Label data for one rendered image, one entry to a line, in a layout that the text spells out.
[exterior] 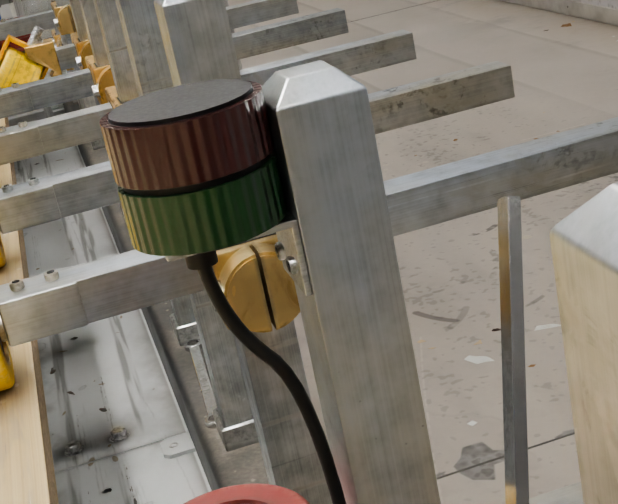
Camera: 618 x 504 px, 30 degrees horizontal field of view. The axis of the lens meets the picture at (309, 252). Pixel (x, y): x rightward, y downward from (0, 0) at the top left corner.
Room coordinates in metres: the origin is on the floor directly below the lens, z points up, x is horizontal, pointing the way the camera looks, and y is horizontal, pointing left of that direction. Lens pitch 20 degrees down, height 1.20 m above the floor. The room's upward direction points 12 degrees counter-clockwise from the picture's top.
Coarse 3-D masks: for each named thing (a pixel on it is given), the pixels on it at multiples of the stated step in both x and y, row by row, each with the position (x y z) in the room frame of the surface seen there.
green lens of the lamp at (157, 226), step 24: (264, 168) 0.39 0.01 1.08; (120, 192) 0.40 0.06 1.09; (192, 192) 0.38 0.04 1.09; (216, 192) 0.38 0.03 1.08; (240, 192) 0.38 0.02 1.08; (264, 192) 0.39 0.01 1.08; (144, 216) 0.39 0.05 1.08; (168, 216) 0.38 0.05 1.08; (192, 216) 0.38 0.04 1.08; (216, 216) 0.38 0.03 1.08; (240, 216) 0.38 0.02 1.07; (264, 216) 0.39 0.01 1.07; (144, 240) 0.39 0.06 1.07; (168, 240) 0.38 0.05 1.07; (192, 240) 0.38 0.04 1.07; (216, 240) 0.38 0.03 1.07; (240, 240) 0.38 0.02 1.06
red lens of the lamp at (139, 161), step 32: (256, 96) 0.40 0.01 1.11; (128, 128) 0.39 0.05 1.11; (160, 128) 0.38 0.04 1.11; (192, 128) 0.38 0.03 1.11; (224, 128) 0.38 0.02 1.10; (256, 128) 0.39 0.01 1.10; (128, 160) 0.39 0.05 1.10; (160, 160) 0.38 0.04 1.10; (192, 160) 0.38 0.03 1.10; (224, 160) 0.38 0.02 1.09; (256, 160) 0.39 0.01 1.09
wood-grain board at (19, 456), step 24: (0, 120) 1.54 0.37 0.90; (0, 168) 1.26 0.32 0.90; (24, 264) 0.94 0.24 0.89; (24, 360) 0.70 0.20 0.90; (24, 384) 0.66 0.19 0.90; (0, 408) 0.63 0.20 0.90; (24, 408) 0.63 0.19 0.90; (0, 432) 0.60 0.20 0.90; (24, 432) 0.60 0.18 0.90; (48, 432) 0.64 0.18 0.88; (0, 456) 0.57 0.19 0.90; (24, 456) 0.57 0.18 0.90; (48, 456) 0.58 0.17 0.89; (0, 480) 0.55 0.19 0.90; (24, 480) 0.54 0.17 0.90; (48, 480) 0.54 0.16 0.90
